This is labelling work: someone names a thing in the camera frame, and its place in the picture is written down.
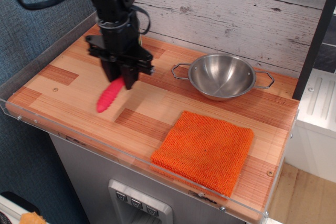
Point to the white toy sink unit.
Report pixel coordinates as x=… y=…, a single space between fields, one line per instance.
x=311 y=146

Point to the orange knitted cloth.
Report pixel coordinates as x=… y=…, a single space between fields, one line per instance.
x=208 y=151

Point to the red handled metal spoon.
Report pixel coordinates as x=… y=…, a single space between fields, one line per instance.
x=109 y=94

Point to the clear acrylic table guard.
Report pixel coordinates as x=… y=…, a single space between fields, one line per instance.
x=131 y=131

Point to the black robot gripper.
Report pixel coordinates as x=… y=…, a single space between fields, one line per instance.
x=120 y=52

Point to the yellow sponge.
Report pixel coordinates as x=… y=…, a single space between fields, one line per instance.
x=31 y=218

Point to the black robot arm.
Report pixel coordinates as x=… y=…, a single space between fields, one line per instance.
x=118 y=11

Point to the silver metal bowl with handles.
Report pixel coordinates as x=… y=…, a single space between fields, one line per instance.
x=220 y=77

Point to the grey toy fridge cabinet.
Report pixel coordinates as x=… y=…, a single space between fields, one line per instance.
x=112 y=191

